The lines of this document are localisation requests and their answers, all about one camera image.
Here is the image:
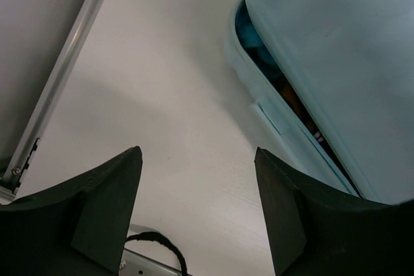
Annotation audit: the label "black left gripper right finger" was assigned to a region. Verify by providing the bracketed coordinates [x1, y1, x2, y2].
[254, 148, 413, 275]

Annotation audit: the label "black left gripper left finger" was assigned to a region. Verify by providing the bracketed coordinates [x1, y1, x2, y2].
[1, 146, 142, 275]

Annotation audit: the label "brown trousers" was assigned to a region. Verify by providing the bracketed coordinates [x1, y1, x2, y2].
[280, 78, 318, 134]

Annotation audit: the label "light blue suitcase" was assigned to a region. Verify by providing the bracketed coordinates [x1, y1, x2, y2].
[226, 0, 413, 204]

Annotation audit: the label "light blue shirt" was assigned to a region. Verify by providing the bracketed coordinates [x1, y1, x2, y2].
[235, 0, 282, 80]

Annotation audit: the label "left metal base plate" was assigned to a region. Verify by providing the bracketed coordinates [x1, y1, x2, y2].
[119, 224, 182, 276]

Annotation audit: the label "aluminium table frame rail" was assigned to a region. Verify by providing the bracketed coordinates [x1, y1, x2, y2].
[1, 0, 104, 203]

